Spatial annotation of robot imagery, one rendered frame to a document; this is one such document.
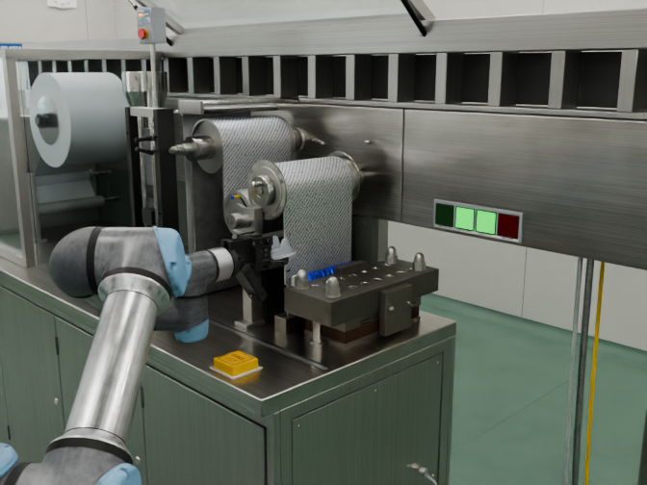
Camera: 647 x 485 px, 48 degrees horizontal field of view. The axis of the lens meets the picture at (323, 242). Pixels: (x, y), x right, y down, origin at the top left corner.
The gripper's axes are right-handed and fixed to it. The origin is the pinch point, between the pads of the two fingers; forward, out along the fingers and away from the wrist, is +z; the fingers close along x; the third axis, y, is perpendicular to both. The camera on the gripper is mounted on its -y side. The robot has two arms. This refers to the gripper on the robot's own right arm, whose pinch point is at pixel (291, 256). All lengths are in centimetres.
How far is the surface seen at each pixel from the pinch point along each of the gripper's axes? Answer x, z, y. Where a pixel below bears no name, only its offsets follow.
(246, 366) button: -13.5, -25.0, -17.5
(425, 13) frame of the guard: -14, 32, 58
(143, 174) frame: 43.4, -14.0, 17.1
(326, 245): -0.2, 12.3, 0.5
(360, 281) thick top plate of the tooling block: -13.4, 11.0, -6.0
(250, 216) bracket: 8.4, -5.5, 9.4
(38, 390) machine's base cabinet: 94, -28, -58
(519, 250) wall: 89, 264, -62
